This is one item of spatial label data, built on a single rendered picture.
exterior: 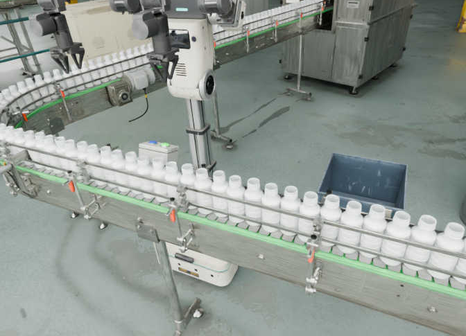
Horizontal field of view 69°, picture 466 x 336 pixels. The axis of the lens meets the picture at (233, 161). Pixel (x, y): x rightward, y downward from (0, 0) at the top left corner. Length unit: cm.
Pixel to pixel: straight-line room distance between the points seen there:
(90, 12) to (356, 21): 328
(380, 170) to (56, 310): 198
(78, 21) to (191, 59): 343
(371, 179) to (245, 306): 104
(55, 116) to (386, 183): 198
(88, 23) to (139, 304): 371
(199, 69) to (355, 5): 309
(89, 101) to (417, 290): 217
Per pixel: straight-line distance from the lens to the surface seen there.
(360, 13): 448
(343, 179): 167
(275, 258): 114
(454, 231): 103
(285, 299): 216
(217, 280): 212
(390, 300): 115
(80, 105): 252
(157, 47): 113
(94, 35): 505
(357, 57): 458
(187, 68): 166
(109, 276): 245
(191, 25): 159
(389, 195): 169
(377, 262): 107
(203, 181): 110
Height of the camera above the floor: 178
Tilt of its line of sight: 33 degrees down
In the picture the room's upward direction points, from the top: 4 degrees counter-clockwise
